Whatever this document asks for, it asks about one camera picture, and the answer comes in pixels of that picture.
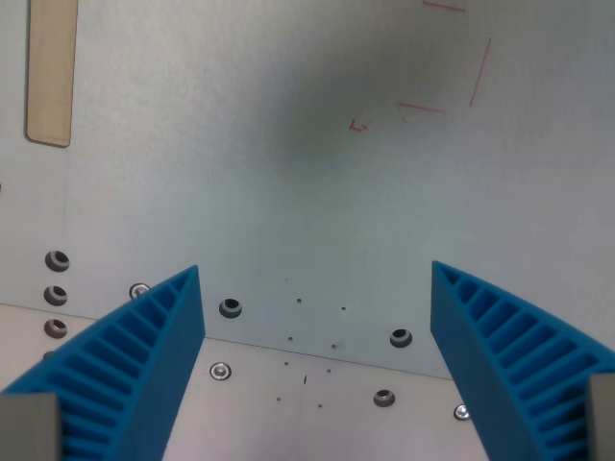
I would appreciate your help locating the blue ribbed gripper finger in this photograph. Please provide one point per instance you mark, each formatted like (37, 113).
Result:
(130, 365)
(504, 365)

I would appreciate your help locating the silver countersunk screw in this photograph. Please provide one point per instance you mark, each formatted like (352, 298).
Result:
(462, 411)
(220, 371)
(140, 290)

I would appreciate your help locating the light wooden strip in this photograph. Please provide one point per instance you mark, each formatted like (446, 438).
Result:
(50, 72)

